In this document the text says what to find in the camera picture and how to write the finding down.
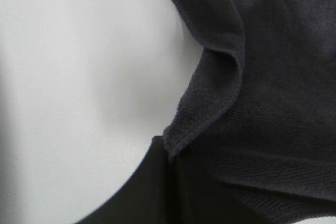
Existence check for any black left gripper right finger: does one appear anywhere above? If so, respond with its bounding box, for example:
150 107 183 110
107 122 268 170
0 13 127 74
170 153 268 224

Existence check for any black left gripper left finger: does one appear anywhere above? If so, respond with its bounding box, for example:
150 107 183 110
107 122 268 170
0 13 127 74
78 136 170 224

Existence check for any dark grey towel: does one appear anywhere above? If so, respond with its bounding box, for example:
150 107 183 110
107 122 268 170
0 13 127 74
163 0 335 223

